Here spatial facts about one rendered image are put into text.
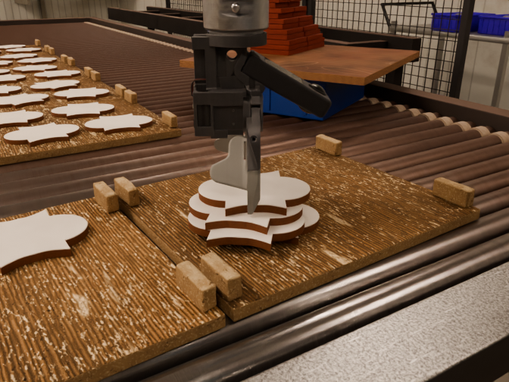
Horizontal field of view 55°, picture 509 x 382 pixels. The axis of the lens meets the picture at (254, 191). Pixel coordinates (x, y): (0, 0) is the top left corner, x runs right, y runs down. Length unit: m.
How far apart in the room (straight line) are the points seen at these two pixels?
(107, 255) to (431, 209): 0.44
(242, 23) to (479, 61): 3.92
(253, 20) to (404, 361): 0.38
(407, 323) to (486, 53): 3.93
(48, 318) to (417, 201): 0.51
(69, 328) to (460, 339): 0.37
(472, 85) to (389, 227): 3.83
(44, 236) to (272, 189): 0.29
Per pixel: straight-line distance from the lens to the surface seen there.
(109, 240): 0.64
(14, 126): 1.21
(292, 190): 0.64
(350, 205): 0.72
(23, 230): 0.67
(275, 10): 1.43
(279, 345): 0.49
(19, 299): 0.56
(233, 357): 0.47
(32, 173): 0.96
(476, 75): 4.44
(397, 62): 1.35
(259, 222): 0.58
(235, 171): 0.58
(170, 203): 0.72
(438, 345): 0.52
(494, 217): 0.79
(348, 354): 0.49
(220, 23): 0.57
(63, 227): 0.66
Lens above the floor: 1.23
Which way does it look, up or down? 23 degrees down
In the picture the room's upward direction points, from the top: straight up
